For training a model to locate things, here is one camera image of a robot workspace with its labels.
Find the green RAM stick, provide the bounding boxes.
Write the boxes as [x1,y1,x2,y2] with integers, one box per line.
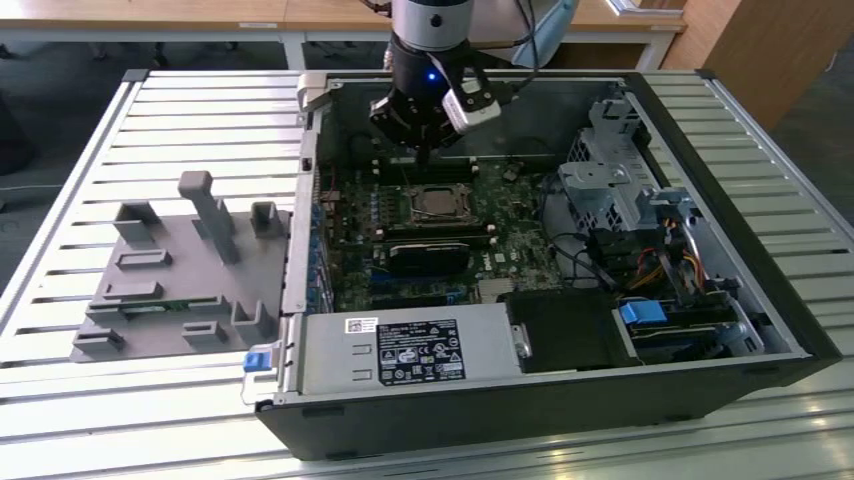
[118,297,223,315]

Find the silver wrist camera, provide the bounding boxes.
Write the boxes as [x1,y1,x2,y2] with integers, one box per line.
[439,77,503,135]

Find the brown wooden cabinet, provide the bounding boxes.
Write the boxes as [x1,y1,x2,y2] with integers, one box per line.
[659,0,854,132]

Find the silver chipset heatsink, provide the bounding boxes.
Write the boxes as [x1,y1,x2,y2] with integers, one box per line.
[477,278,521,305]

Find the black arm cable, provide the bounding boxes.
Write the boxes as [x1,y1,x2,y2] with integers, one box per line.
[493,0,543,101]

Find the CPU socket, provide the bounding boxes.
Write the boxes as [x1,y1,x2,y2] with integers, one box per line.
[403,182,485,228]

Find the grey parts rack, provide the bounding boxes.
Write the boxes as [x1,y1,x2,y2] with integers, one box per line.
[70,169,297,365]

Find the silver power supply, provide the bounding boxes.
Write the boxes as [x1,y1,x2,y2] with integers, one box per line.
[298,301,529,397]

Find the silver topped CPU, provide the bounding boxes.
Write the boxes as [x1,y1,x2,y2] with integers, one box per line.
[425,189,467,215]

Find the metal socket cover frame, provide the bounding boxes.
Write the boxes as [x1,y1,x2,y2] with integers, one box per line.
[410,185,479,224]

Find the wooden top desk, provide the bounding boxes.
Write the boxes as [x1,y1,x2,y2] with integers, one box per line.
[286,0,689,71]
[0,0,309,71]

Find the green motherboard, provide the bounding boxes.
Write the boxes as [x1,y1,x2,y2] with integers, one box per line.
[313,152,573,312]

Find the yellow orange power wires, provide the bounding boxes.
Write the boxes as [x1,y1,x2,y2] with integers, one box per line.
[626,249,710,292]

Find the silver metal drive cage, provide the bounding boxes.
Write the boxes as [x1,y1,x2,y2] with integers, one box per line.
[557,97,706,236]

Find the pale blue teach pendant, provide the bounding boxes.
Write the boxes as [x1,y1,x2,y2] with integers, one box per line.
[511,0,577,67]

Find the blue disk carrier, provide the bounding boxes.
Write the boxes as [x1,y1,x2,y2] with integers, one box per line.
[617,298,669,332]

